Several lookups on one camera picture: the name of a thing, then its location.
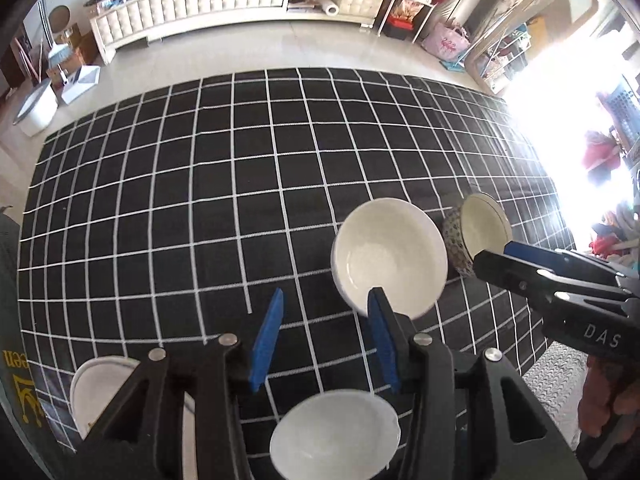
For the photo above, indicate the white tufted cabinet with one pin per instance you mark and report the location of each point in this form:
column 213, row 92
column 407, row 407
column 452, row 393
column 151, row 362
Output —
column 200, row 0

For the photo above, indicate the white mop bucket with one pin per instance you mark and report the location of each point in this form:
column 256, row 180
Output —
column 37, row 107

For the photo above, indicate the cardboard box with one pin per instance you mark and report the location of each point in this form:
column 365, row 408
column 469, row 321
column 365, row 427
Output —
column 82, row 45

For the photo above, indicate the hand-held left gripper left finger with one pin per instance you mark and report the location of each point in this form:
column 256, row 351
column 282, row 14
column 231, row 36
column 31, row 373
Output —
column 267, row 340

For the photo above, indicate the dark cloth with yellow print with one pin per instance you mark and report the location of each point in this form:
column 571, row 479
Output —
column 15, row 310

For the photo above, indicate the cream white bowl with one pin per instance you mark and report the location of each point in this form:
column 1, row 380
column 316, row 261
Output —
column 390, row 250

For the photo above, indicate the standing arched mirror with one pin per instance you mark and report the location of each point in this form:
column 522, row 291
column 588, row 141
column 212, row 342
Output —
column 530, row 20

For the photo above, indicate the white bowl with red print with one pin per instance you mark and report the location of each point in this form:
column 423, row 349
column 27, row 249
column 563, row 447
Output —
column 330, row 440

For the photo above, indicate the brown round wall disc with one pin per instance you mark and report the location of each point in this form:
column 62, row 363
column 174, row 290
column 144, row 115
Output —
column 60, row 16

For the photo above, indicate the pink bag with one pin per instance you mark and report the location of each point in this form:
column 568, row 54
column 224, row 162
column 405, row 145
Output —
column 447, row 42

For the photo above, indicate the plain white plate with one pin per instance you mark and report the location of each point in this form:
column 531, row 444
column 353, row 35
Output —
column 105, row 385

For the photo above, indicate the blue plastic basket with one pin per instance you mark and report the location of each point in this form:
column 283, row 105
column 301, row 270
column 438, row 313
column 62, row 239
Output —
column 625, row 110

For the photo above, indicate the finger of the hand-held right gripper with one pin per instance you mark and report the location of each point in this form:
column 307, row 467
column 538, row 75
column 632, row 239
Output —
column 505, row 272
column 532, row 254

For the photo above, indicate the hanging pink clothes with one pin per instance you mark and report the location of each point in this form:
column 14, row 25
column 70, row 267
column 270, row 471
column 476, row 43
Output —
column 600, row 152

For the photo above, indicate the dark patterned bowl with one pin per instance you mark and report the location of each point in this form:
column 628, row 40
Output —
column 480, row 225

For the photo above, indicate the person's right hand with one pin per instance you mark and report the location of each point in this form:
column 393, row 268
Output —
column 605, row 390

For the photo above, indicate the white paper roll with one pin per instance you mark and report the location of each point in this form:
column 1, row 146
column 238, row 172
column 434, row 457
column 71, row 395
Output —
column 329, row 6

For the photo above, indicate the white dustpan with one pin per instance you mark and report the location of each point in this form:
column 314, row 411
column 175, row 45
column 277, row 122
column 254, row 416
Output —
column 80, row 82

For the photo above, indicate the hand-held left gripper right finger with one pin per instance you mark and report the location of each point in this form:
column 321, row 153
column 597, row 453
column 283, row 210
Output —
column 382, row 340

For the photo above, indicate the black checked tablecloth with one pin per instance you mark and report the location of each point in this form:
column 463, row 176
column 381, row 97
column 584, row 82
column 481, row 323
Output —
column 200, row 185

